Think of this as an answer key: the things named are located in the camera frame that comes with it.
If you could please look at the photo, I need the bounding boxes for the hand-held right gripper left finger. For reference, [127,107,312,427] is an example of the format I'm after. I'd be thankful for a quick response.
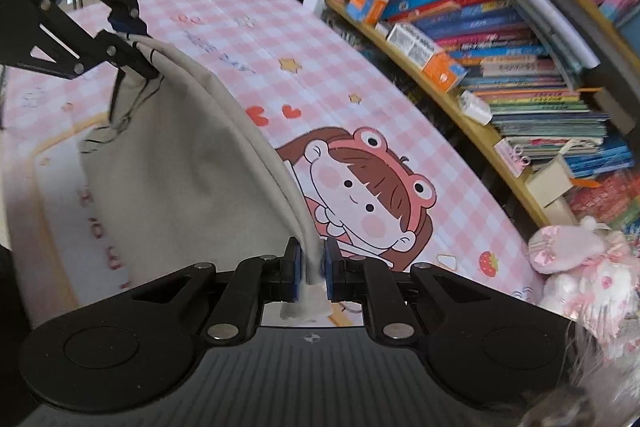
[120,237,304,343]

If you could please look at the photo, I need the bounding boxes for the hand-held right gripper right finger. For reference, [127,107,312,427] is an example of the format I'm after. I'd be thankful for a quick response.
[324,238,503,344]

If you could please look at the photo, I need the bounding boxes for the grey garment with black stripes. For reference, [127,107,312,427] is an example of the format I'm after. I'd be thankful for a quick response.
[77,34,333,323]

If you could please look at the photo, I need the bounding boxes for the pink checked cartoon blanket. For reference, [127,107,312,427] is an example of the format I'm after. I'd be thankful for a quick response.
[0,0,547,344]

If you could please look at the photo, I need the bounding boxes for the small white box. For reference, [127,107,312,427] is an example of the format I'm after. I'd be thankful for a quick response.
[458,90,494,126]

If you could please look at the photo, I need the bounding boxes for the beige cardboard box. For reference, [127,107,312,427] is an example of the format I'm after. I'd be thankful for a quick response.
[524,156,577,210]

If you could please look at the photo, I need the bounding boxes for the flat white orange box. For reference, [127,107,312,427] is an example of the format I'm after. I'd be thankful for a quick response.
[385,22,469,94]

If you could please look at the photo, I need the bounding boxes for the pink plush toy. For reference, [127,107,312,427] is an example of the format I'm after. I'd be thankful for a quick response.
[526,216,640,360]

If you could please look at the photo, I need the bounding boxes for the grey fluffy cloth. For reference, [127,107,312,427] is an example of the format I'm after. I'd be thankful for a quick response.
[517,321,640,427]

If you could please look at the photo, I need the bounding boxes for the row of colourful books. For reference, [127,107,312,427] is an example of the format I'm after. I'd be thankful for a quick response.
[327,0,640,235]

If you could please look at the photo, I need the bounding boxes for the grey rolled tube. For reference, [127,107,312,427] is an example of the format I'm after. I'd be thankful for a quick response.
[477,0,602,68]
[452,0,584,88]

